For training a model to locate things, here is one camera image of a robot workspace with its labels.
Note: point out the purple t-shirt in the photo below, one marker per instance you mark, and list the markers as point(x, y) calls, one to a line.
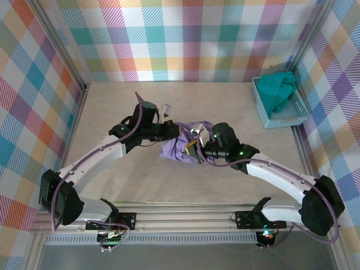
point(174, 149)

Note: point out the light blue plastic basket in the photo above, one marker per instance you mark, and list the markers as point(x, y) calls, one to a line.
point(284, 121)

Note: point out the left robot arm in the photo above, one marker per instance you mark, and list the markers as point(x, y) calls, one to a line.
point(70, 208)

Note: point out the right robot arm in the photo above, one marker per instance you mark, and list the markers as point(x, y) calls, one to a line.
point(317, 213)

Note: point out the teal garment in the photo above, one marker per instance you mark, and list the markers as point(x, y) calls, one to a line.
point(272, 87)

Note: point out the right controller board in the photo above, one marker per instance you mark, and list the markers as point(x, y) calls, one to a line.
point(266, 237)

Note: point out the controller board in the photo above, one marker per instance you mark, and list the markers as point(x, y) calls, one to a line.
point(266, 237)
point(111, 240)

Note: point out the left controller board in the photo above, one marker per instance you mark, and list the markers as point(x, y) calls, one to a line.
point(111, 240)

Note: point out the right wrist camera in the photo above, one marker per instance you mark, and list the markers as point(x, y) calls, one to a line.
point(198, 132)

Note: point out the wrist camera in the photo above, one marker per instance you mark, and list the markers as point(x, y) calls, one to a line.
point(167, 109)
point(198, 132)

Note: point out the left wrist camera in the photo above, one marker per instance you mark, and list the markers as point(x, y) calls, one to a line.
point(167, 109)

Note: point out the long aluminium mounting rail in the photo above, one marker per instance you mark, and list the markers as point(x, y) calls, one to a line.
point(182, 219)

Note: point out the left aluminium side rail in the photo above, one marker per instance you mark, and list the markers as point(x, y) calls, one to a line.
point(75, 126)

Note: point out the aluminium side rail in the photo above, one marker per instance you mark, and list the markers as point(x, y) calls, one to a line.
point(302, 149)
point(75, 126)

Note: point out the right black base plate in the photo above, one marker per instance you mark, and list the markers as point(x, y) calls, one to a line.
point(244, 219)

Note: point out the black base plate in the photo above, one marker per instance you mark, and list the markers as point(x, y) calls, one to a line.
point(126, 220)
point(244, 219)

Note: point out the right aluminium side rail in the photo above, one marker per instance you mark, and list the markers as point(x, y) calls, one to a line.
point(302, 149)

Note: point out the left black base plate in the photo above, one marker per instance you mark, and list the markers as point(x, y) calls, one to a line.
point(126, 220)

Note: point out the left aluminium corner post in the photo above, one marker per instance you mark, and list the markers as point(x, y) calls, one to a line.
point(62, 50)

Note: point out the aluminium corner post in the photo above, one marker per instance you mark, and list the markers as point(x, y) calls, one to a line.
point(62, 50)
point(306, 42)

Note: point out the right aluminium corner post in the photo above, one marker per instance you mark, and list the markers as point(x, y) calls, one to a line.
point(306, 42)

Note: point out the right aluminium frame leg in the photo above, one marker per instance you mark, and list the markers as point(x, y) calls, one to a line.
point(336, 253)

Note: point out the aluminium frame leg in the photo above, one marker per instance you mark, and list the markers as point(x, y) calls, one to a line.
point(33, 253)
point(336, 253)

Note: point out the left aluminium frame leg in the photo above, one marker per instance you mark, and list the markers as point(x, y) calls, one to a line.
point(33, 253)

